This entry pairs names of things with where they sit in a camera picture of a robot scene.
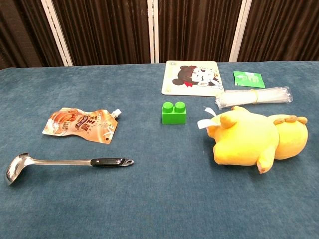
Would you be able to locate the green foil packet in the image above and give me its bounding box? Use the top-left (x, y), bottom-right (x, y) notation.
top-left (233, 71), bottom-right (266, 89)

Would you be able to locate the cartoon girl mouse pad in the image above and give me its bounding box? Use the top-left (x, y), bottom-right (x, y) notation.
top-left (161, 60), bottom-right (225, 97)

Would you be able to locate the yellow plush toy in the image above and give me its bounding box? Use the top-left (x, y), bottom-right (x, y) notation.
top-left (197, 106), bottom-right (309, 174)

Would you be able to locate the white partition frame post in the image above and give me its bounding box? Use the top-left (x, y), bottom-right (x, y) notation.
top-left (228, 0), bottom-right (253, 63)
top-left (40, 0), bottom-right (74, 67)
top-left (147, 0), bottom-right (160, 64)

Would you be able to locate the blue table cloth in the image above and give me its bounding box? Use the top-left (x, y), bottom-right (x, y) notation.
top-left (0, 60), bottom-right (319, 239)

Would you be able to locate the green toy building block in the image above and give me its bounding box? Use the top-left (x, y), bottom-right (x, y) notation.
top-left (161, 101), bottom-right (187, 125)

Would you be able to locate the orange spouted drink pouch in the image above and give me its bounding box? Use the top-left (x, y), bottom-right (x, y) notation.
top-left (42, 107), bottom-right (123, 144)

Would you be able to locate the bundle of clear straws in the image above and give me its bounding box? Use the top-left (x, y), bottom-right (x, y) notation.
top-left (215, 86), bottom-right (292, 110)

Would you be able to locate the steel ladle black handle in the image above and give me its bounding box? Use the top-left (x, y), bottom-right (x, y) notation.
top-left (4, 152), bottom-right (135, 186)

